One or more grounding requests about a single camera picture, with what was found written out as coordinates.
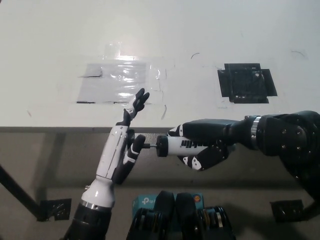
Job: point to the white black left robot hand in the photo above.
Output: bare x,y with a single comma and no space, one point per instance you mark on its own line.
112,155

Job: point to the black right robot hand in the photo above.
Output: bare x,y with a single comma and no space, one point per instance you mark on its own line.
210,127

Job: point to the teal router box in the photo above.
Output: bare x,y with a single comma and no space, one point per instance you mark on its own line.
142,200

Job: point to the black tape square patch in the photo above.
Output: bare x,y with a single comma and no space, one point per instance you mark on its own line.
247,82

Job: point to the black slanted table leg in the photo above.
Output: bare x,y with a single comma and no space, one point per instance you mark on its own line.
17,190

